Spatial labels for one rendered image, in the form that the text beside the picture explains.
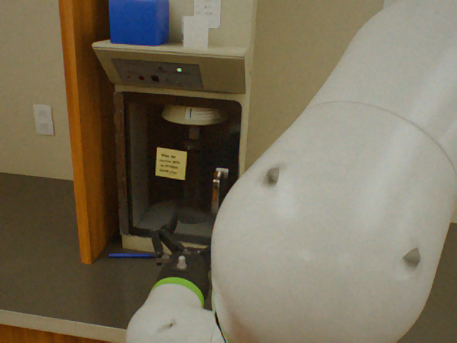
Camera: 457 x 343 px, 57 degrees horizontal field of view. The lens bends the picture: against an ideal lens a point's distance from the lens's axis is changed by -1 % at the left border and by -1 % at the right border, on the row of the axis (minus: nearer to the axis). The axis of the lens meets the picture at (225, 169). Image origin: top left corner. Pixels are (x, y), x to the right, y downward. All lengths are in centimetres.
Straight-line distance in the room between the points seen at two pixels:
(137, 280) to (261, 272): 93
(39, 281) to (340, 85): 99
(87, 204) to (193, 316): 55
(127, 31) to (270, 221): 76
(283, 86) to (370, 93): 117
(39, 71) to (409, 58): 148
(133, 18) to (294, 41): 64
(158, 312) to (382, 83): 47
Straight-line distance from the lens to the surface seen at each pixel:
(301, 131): 24
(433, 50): 29
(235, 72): 90
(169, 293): 67
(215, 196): 101
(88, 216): 112
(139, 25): 91
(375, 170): 21
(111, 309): 104
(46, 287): 114
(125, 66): 96
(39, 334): 114
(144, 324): 63
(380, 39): 30
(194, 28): 91
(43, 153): 175
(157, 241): 86
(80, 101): 102
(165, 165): 107
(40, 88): 168
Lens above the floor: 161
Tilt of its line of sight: 22 degrees down
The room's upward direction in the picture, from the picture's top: 3 degrees clockwise
